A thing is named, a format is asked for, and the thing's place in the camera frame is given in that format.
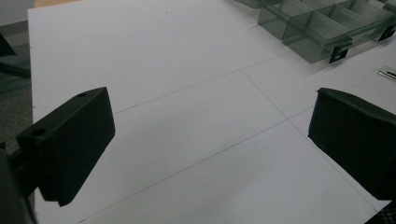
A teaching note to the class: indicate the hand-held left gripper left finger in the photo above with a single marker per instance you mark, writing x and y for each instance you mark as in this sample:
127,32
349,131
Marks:
68,146

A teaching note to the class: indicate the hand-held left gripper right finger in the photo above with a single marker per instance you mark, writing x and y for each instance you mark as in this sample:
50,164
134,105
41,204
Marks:
358,140

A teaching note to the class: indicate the small silver metal piece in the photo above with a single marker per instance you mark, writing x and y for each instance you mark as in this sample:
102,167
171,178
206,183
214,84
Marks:
388,72

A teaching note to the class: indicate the clear plastic compartment box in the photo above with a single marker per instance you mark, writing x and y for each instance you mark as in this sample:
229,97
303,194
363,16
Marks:
323,28

